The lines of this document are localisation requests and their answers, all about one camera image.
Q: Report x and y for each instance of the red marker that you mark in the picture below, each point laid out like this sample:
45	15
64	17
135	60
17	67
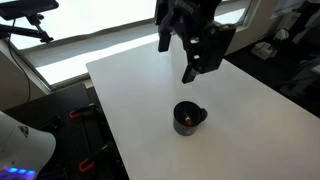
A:
189	122

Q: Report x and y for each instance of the black wrist camera block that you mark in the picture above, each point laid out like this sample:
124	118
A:
216	46

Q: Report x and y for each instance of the grey window frame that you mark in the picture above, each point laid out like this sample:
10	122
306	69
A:
100	32

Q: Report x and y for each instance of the black camera on mount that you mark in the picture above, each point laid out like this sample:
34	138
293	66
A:
26	7

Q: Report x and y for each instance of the white box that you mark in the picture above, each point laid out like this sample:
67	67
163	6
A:
264	50

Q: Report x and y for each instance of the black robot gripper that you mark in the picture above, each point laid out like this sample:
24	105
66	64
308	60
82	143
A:
186	16

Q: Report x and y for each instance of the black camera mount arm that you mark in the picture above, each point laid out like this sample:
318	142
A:
20	31

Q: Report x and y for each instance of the white robot base blue lights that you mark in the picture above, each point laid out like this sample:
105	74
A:
20	146

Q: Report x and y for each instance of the black mug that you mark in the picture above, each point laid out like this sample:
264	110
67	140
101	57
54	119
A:
181	128

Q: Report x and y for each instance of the black side bench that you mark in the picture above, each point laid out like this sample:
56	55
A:
63	100

